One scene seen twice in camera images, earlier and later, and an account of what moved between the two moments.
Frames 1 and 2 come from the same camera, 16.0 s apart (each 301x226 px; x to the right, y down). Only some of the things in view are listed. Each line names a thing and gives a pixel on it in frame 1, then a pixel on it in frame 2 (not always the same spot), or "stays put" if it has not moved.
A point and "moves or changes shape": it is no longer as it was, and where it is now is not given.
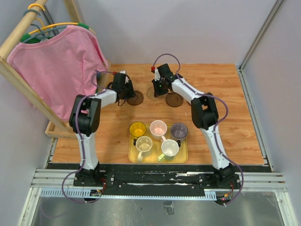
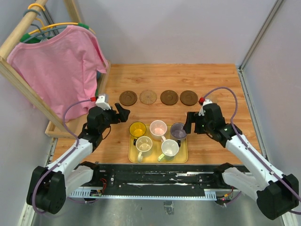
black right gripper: x=156 y=92 → x=192 y=117
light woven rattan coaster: x=150 y=94 moves or changes shape
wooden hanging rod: x=21 y=29 stays put
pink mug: x=158 y=129 stays put
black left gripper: x=131 y=93 → x=123 y=113
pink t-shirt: x=60 y=66 stays put
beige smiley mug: x=144 y=144 stays put
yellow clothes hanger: x=26 y=36 stays put
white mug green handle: x=170 y=148 stays put
